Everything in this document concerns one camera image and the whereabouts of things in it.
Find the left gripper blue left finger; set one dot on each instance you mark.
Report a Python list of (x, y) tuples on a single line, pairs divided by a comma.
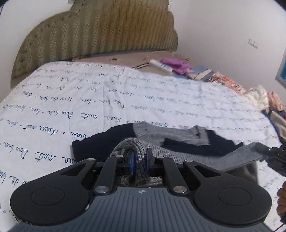
[(114, 167)]

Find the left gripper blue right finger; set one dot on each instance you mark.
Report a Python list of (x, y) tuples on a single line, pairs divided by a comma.
[(166, 169)]

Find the grey and navy knit sweater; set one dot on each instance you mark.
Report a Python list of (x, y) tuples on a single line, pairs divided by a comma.
[(198, 144)]

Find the pile of mixed clothes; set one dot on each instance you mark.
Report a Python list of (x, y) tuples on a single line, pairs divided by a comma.
[(268, 103)]

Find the person's right hand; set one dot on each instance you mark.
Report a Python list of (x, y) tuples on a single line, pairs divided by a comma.
[(281, 208)]

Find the window with floral blind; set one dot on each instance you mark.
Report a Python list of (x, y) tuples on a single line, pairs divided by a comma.
[(281, 75)]

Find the white script-print bed sheet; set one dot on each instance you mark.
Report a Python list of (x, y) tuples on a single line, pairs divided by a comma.
[(65, 101)]

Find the purple cloth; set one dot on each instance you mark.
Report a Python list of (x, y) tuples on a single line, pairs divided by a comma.
[(179, 66)]

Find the white remote control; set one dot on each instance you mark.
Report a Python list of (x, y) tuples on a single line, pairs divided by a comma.
[(161, 65)]

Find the olive padded headboard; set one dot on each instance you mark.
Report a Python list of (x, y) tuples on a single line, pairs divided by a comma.
[(96, 27)]

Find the white wall switch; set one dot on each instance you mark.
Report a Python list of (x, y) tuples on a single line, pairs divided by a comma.
[(252, 43)]

